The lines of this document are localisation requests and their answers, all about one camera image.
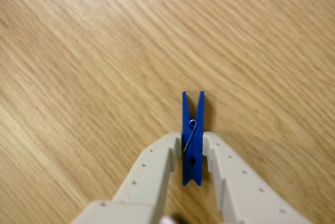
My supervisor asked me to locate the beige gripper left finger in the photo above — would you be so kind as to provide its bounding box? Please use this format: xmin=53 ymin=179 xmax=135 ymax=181
xmin=112 ymin=132 xmax=182 ymax=210

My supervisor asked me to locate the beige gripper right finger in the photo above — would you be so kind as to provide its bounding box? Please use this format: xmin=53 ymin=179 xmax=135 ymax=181
xmin=203 ymin=131 xmax=315 ymax=224

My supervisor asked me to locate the blue clothes peg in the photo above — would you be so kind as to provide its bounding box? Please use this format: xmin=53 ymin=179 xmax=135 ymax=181
xmin=182 ymin=91 xmax=206 ymax=187

